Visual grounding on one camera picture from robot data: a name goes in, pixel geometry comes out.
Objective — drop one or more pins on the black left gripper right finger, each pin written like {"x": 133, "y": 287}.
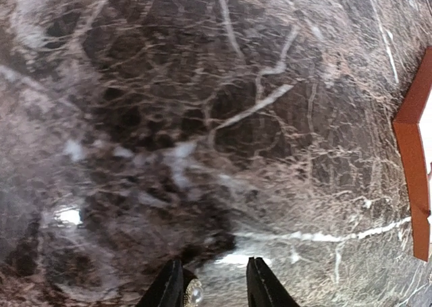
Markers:
{"x": 263, "y": 288}

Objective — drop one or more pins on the pearl crystal stud earring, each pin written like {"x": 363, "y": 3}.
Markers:
{"x": 194, "y": 293}

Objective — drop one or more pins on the red jewelry tray insert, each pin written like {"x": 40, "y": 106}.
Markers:
{"x": 406, "y": 125}

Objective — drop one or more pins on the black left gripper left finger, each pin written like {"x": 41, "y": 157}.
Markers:
{"x": 167, "y": 290}

